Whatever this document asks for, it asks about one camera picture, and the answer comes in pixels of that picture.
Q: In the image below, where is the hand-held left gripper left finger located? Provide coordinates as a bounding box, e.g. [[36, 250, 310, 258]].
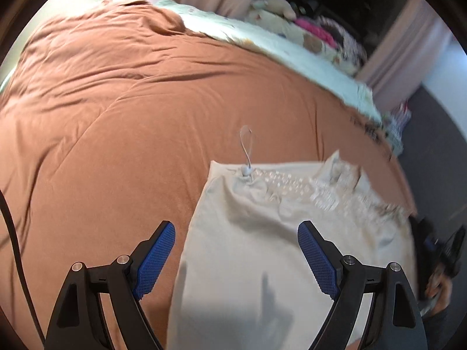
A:
[[44, 220, 176, 350]]

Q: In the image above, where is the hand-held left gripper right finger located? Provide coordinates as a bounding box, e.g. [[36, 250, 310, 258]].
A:
[[297, 220, 428, 350]]

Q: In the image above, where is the cream zip jacket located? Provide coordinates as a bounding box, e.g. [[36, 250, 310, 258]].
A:
[[168, 126, 419, 350]]

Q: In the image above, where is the person's right forearm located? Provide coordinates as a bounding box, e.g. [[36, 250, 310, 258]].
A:
[[419, 301, 466, 350]]

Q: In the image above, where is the person's right hand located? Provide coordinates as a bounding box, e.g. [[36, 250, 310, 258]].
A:
[[425, 268, 453, 311]]

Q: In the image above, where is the brown blanket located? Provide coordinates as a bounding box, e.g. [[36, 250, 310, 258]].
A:
[[0, 0, 419, 350]]

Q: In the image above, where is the pale green blanket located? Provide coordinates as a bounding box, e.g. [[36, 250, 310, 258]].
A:
[[148, 0, 404, 154]]

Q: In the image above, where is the floral patterned cloth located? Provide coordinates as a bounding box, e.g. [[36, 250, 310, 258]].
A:
[[327, 21, 367, 78]]

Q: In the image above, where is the pink cloth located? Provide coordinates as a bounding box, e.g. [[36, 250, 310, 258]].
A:
[[295, 16, 338, 46]]

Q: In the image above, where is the white plush toy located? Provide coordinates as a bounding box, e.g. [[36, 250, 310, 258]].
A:
[[248, 0, 298, 21]]

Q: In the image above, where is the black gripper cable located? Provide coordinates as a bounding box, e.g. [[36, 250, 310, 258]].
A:
[[0, 190, 46, 341]]

